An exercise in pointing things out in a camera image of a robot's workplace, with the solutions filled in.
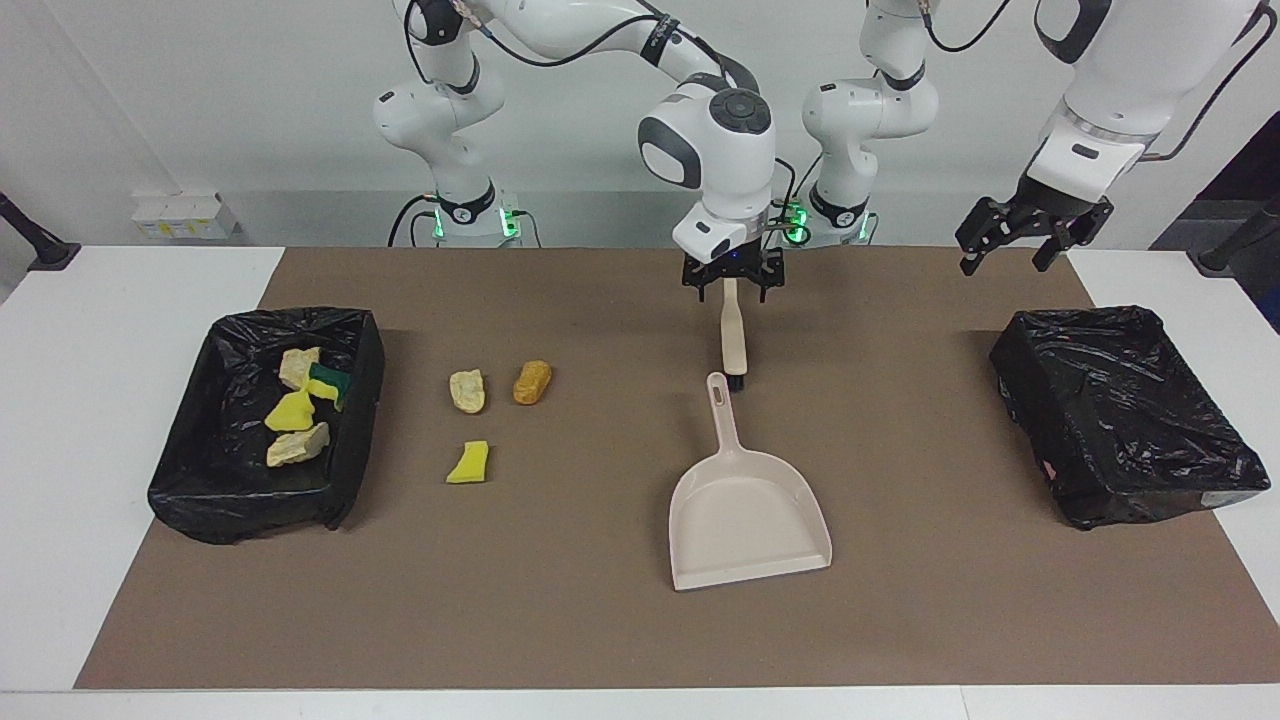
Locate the black right base cable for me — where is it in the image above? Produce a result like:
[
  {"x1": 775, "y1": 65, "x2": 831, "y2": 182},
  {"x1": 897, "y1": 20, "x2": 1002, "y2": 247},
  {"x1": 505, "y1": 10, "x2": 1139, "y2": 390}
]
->
[{"x1": 387, "y1": 193, "x2": 439, "y2": 248}]

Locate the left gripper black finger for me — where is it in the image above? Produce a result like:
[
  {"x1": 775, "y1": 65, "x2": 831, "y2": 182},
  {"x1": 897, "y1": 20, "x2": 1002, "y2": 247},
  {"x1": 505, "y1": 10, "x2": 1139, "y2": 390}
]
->
[
  {"x1": 955, "y1": 198, "x2": 1013, "y2": 277},
  {"x1": 1030, "y1": 222, "x2": 1079, "y2": 274}
]

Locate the white wall socket box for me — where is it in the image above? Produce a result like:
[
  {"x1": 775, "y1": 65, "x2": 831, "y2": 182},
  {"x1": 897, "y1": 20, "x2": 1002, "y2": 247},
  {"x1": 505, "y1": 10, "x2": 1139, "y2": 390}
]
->
[{"x1": 132, "y1": 192, "x2": 242, "y2": 241}]

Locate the yellow green sponge piece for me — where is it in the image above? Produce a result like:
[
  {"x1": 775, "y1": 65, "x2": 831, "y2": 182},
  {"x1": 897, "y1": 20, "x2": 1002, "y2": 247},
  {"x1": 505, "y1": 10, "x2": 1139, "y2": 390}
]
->
[{"x1": 305, "y1": 362, "x2": 353, "y2": 411}]

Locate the striped brown bread piece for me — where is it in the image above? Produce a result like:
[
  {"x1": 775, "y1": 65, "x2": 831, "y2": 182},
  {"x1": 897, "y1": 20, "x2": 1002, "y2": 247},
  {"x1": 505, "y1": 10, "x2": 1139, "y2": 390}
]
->
[{"x1": 278, "y1": 347, "x2": 323, "y2": 391}]

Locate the beige plastic dustpan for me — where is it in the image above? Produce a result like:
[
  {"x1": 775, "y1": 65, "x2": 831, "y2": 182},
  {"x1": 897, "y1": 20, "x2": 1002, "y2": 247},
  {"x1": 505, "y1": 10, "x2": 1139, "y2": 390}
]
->
[{"x1": 668, "y1": 372, "x2": 834, "y2": 593}]

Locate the brown table mat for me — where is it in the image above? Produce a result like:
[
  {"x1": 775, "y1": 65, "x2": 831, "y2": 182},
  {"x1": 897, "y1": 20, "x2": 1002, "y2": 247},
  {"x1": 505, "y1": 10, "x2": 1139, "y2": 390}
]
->
[{"x1": 75, "y1": 247, "x2": 1280, "y2": 691}]

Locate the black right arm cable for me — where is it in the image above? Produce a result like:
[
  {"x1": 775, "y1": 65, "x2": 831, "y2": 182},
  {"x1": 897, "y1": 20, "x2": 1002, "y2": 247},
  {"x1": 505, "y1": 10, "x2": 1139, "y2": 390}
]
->
[{"x1": 402, "y1": 0, "x2": 756, "y2": 76}]

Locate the black stand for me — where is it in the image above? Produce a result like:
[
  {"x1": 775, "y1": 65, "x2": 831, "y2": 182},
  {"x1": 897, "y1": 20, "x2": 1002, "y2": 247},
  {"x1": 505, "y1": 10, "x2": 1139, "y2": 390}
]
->
[
  {"x1": 1195, "y1": 195, "x2": 1280, "y2": 276},
  {"x1": 0, "y1": 190, "x2": 82, "y2": 272}
]

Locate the beige brush with black bristles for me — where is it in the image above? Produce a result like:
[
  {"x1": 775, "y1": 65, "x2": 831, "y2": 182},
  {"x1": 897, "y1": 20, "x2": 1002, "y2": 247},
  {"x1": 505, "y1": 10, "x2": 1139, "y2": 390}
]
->
[{"x1": 720, "y1": 278, "x2": 750, "y2": 391}]

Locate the black bagged bin pink mark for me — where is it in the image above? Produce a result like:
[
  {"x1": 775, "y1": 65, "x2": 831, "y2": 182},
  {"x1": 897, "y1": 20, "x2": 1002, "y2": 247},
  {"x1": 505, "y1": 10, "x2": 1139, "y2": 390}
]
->
[{"x1": 990, "y1": 305, "x2": 1272, "y2": 531}]

